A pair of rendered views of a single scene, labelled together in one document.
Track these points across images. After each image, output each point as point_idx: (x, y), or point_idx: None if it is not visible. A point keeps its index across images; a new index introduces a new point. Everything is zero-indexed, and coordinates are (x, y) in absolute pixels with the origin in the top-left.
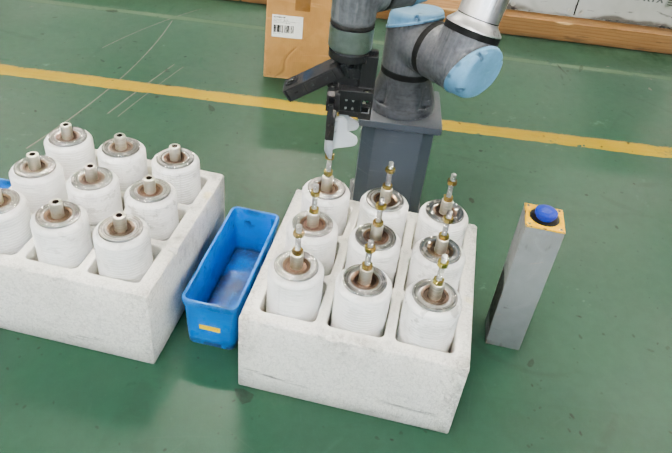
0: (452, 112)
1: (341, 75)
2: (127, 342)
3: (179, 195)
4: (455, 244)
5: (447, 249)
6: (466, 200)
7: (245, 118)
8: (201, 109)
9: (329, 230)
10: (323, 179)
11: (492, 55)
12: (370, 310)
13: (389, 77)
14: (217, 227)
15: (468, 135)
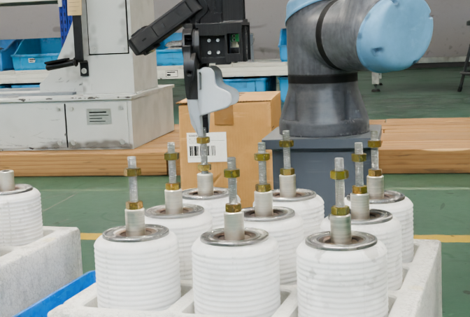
0: (442, 229)
1: (197, 6)
2: None
3: (8, 236)
4: (385, 211)
5: (372, 216)
6: (459, 292)
7: None
8: (91, 245)
9: (196, 212)
10: (198, 176)
11: (412, 1)
12: (240, 268)
13: (297, 83)
14: None
15: (465, 243)
